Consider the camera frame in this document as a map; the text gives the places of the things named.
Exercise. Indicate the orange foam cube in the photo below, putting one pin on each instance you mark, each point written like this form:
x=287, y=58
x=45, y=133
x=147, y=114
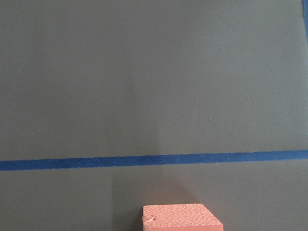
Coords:
x=179, y=217

